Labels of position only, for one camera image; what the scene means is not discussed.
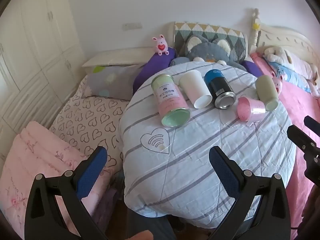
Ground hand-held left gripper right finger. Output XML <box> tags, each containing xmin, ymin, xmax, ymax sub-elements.
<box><xmin>207</xmin><ymin>146</ymin><xmax>292</xmax><ymax>240</ymax></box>

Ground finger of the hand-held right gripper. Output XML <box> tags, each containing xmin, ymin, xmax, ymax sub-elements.
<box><xmin>303</xmin><ymin>116</ymin><xmax>320</xmax><ymax>137</ymax></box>
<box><xmin>287</xmin><ymin>125</ymin><xmax>320</xmax><ymax>158</ymax></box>

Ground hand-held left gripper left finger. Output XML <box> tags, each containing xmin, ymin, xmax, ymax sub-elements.
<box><xmin>24</xmin><ymin>146</ymin><xmax>108</xmax><ymax>240</ymax></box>

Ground sage green cup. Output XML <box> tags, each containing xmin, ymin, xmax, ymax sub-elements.
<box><xmin>255</xmin><ymin>74</ymin><xmax>278</xmax><ymax>112</ymax></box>

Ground pink glitter cup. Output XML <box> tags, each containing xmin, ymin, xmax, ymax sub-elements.
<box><xmin>237</xmin><ymin>96</ymin><xmax>266</xmax><ymax>127</ymax></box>

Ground white paper cup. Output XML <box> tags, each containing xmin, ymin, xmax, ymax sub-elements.
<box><xmin>179</xmin><ymin>70</ymin><xmax>212</xmax><ymax>109</ymax></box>

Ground person's left hand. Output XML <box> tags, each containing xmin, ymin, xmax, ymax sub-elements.
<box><xmin>127</xmin><ymin>231</ymin><xmax>153</xmax><ymax>240</ymax></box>

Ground pink bed sheet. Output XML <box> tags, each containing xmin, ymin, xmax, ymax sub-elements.
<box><xmin>250</xmin><ymin>52</ymin><xmax>320</xmax><ymax>205</ymax></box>

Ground white striped quilt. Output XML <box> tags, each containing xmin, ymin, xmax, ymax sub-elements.
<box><xmin>117</xmin><ymin>61</ymin><xmax>297</xmax><ymax>228</ymax></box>

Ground heart print bed sheet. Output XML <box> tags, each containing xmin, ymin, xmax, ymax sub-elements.
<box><xmin>49</xmin><ymin>76</ymin><xmax>130</xmax><ymax>170</ymax></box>

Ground blue cartoon pillow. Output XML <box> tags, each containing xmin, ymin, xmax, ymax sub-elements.
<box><xmin>269</xmin><ymin>61</ymin><xmax>313</xmax><ymax>93</ymax></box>

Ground pink floral blanket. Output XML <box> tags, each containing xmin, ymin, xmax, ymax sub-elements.
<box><xmin>0</xmin><ymin>121</ymin><xmax>118</xmax><ymax>233</ymax></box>

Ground white plush dog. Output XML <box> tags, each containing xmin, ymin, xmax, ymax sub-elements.
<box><xmin>262</xmin><ymin>45</ymin><xmax>320</xmax><ymax>85</ymax></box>

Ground person's dark grey pants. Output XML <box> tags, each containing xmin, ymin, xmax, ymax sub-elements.
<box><xmin>126</xmin><ymin>211</ymin><xmax>185</xmax><ymax>240</ymax></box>

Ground blue and black tin can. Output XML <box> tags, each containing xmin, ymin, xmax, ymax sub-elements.
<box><xmin>204</xmin><ymin>69</ymin><xmax>237</xmax><ymax>110</ymax></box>

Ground pink and green tin can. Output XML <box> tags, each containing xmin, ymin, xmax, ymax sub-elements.
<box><xmin>151</xmin><ymin>74</ymin><xmax>191</xmax><ymax>127</ymax></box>

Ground cream bed headboard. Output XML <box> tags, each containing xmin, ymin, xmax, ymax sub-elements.
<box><xmin>250</xmin><ymin>8</ymin><xmax>320</xmax><ymax>55</ymax></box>

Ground grey polka dot pillow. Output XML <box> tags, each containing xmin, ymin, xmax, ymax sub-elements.
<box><xmin>84</xmin><ymin>65</ymin><xmax>144</xmax><ymax>98</ymax></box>

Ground diamond patterned pillow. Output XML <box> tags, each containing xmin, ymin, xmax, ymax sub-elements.
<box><xmin>174</xmin><ymin>22</ymin><xmax>248</xmax><ymax>60</ymax></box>

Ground white folded mattress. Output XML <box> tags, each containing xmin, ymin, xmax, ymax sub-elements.
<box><xmin>82</xmin><ymin>48</ymin><xmax>160</xmax><ymax>67</ymax></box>

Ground grey cat plush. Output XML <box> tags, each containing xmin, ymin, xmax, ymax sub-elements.
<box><xmin>170</xmin><ymin>35</ymin><xmax>247</xmax><ymax>70</ymax></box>

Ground purple pillow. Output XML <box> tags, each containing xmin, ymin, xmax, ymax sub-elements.
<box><xmin>132</xmin><ymin>47</ymin><xmax>263</xmax><ymax>93</ymax></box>

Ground white wardrobe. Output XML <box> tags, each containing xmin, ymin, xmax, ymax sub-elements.
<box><xmin>0</xmin><ymin>0</ymin><xmax>87</xmax><ymax>140</ymax></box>

